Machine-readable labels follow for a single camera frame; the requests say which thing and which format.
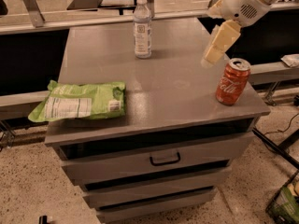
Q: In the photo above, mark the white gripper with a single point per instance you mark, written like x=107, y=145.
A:
x=242, y=7

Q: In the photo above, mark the clear blue plastic bottle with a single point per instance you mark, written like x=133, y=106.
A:
x=142, y=29

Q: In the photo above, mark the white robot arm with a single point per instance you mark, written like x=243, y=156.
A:
x=237, y=14

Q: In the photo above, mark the green rice chip bag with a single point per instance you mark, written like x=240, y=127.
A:
x=88, y=101

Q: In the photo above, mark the red cola can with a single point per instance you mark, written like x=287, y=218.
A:
x=233, y=81

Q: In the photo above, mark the grey drawer cabinet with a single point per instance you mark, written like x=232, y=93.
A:
x=170, y=106

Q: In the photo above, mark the small black floor object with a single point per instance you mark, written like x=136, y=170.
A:
x=45, y=220

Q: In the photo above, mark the black drawer handle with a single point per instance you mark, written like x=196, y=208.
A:
x=162, y=161

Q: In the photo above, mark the black wire basket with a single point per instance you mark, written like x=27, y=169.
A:
x=283, y=208

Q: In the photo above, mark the metal rail bracket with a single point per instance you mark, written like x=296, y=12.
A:
x=34, y=12

